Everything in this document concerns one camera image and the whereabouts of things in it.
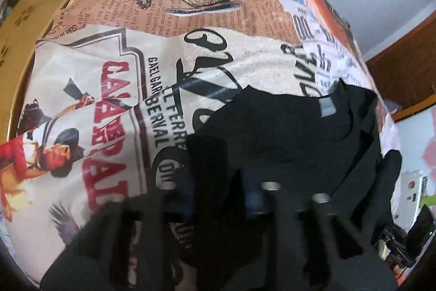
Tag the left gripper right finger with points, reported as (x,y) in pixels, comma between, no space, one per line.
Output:
(302,239)

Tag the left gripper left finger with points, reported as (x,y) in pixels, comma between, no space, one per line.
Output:
(146,242)

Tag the black small garment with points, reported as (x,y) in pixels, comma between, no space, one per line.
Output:
(308,145)

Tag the wooden wardrobe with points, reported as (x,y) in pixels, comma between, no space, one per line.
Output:
(405,72)

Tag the newspaper print bed sheet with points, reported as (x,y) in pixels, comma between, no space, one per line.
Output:
(115,88)

